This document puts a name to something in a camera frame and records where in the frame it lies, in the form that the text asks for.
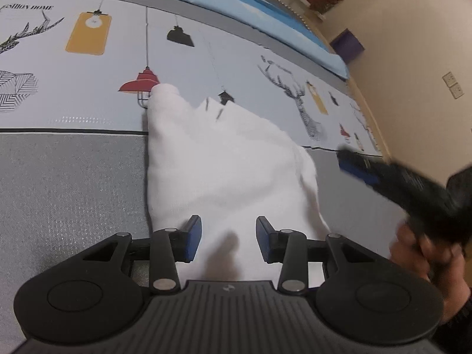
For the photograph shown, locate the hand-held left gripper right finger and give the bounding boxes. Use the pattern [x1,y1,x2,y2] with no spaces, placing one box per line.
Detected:
[255,216,369,293]

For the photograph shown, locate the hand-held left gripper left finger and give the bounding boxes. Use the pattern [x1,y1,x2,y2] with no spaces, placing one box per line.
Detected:
[83,214,203,296]

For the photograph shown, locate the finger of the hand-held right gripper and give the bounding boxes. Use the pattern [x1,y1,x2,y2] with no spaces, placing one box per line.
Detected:
[337,148,392,189]

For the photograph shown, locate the white garment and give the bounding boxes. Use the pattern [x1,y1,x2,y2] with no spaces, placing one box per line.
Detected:
[142,83,331,281]

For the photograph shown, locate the person's right forearm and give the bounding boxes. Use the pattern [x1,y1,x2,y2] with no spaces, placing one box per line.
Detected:
[430,256,472,354]

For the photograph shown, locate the person's right hand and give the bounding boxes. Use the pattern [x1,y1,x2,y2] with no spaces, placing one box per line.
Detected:
[390,222,467,279]

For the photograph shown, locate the purple box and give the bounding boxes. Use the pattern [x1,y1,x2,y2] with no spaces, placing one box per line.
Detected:
[330,29,366,64]

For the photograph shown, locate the grey printed bed sheet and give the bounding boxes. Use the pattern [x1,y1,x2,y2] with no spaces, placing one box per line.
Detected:
[0,0,389,349]

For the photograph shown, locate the light blue blanket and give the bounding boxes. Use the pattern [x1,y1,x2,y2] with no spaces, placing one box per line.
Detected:
[0,0,349,81]

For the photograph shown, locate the wooden bed frame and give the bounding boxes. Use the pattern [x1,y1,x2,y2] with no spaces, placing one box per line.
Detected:
[346,77,393,165]

